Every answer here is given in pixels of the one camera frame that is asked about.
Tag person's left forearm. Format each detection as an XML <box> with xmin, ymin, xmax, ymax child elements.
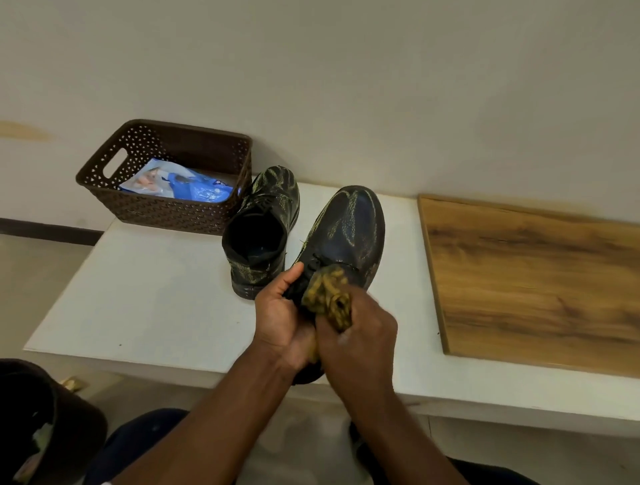
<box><xmin>112</xmin><ymin>339</ymin><xmax>301</xmax><ymax>485</ymax></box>

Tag black leather shoe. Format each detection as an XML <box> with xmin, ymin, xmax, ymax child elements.
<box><xmin>221</xmin><ymin>165</ymin><xmax>301</xmax><ymax>300</ymax></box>
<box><xmin>282</xmin><ymin>185</ymin><xmax>386</xmax><ymax>386</ymax></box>

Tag person's black worn shoe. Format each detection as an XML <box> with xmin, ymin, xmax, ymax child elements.
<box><xmin>348</xmin><ymin>421</ymin><xmax>381</xmax><ymax>485</ymax></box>

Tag wooden board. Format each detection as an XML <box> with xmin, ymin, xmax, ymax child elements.
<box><xmin>417</xmin><ymin>193</ymin><xmax>640</xmax><ymax>379</ymax></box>

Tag blue and white plastic packet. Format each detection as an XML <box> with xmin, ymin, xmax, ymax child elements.
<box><xmin>119</xmin><ymin>158</ymin><xmax>236</xmax><ymax>205</ymax></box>

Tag person's left hand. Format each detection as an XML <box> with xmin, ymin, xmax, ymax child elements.
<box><xmin>253</xmin><ymin>261</ymin><xmax>321</xmax><ymax>373</ymax></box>

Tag black bucket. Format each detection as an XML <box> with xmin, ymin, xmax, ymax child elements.
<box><xmin>0</xmin><ymin>358</ymin><xmax>109</xmax><ymax>485</ymax></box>

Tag yellow checked cloth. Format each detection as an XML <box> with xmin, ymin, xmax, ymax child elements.
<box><xmin>301</xmin><ymin>264</ymin><xmax>353</xmax><ymax>366</ymax></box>

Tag person's right hand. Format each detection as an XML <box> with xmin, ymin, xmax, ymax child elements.
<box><xmin>315</xmin><ymin>284</ymin><xmax>399</xmax><ymax>400</ymax></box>

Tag person's dark trousers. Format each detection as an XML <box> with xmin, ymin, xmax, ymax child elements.
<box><xmin>82</xmin><ymin>407</ymin><xmax>541</xmax><ymax>485</ymax></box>

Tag brown perforated plastic basket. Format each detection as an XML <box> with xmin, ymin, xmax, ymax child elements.
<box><xmin>75</xmin><ymin>119</ymin><xmax>253</xmax><ymax>237</ymax></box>

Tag person's right forearm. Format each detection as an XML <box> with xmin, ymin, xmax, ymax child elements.
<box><xmin>339</xmin><ymin>382</ymin><xmax>469</xmax><ymax>485</ymax></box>

